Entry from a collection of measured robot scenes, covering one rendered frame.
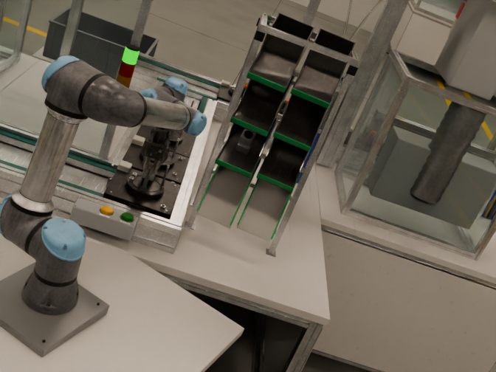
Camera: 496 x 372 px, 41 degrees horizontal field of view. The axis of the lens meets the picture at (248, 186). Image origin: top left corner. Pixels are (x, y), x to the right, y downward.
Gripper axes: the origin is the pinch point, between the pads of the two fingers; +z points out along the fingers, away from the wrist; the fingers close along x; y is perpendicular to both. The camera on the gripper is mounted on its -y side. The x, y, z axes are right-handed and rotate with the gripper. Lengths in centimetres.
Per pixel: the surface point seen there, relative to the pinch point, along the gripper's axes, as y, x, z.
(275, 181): 2.6, 41.5, -13.5
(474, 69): -70, 112, -59
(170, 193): -9.0, 9.3, 10.2
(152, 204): 2.4, 4.7, 10.3
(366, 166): -64, 87, -5
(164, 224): 10.8, 11.0, 11.3
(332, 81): -9, 48, -49
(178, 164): -34.9, 8.8, 10.1
